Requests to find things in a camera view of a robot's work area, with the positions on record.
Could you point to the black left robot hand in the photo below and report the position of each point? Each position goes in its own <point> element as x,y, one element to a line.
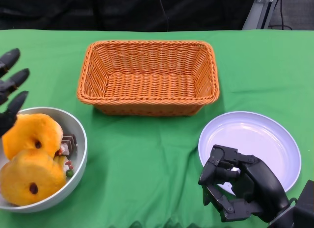
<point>7,110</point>

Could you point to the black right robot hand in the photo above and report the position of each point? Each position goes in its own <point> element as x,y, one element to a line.
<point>257,184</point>

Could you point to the orange bagel bread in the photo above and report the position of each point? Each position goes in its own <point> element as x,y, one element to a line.
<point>24,171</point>
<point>29,130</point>

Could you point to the grey-green bowl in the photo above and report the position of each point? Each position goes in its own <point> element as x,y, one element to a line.
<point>78,139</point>

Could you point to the pale lavender plate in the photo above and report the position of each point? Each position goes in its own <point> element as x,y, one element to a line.
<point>257,139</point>

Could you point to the chocolate cake slice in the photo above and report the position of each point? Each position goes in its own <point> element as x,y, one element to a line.
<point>70,142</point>

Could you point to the orange wicker basket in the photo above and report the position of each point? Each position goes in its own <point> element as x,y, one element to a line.
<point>149,85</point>

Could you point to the green tablecloth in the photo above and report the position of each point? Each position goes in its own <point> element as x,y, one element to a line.
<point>147,152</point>

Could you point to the black backdrop cloth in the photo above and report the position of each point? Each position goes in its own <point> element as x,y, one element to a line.
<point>73,9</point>

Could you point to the grey metal stand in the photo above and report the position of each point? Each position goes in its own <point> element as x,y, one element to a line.
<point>256,12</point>

